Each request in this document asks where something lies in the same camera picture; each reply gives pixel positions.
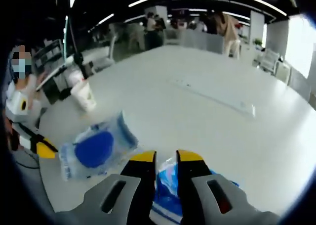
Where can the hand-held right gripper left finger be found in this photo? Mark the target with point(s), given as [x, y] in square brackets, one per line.
[138, 185]

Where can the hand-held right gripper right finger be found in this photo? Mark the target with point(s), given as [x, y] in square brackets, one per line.
[192, 185]

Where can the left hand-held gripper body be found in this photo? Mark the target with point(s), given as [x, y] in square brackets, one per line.
[22, 108]

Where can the blue tissue packet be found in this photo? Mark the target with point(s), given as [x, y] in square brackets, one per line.
[166, 185]

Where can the clear packet with blue oval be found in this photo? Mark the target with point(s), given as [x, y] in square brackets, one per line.
[93, 148]

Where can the white paper cup green print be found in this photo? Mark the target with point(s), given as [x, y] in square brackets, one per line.
[82, 96]

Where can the person's torso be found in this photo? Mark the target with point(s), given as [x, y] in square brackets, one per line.
[22, 85]

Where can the white side desk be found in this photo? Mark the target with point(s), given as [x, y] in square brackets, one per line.
[59, 79]

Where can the white table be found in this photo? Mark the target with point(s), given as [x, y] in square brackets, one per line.
[197, 126]

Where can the white mesh office chair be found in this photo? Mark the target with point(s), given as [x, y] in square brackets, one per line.
[269, 60]

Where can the green potted plant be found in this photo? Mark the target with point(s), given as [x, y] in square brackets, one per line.
[258, 42]

